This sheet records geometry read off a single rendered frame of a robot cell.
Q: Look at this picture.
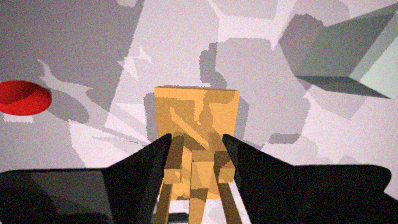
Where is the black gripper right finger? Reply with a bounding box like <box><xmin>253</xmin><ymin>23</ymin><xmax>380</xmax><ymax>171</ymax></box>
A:
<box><xmin>222</xmin><ymin>134</ymin><xmax>392</xmax><ymax>224</ymax></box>

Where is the pale grey cube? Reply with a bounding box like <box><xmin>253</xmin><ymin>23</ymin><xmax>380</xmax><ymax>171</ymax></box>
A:
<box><xmin>294</xmin><ymin>3</ymin><xmax>398</xmax><ymax>99</ymax></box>

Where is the red ball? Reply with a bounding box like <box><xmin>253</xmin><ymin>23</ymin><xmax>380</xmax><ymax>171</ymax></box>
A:
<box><xmin>0</xmin><ymin>81</ymin><xmax>52</xmax><ymax>116</ymax></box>

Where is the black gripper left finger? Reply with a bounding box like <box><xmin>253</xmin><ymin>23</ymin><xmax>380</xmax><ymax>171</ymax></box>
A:
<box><xmin>0</xmin><ymin>133</ymin><xmax>172</xmax><ymax>224</ymax></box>

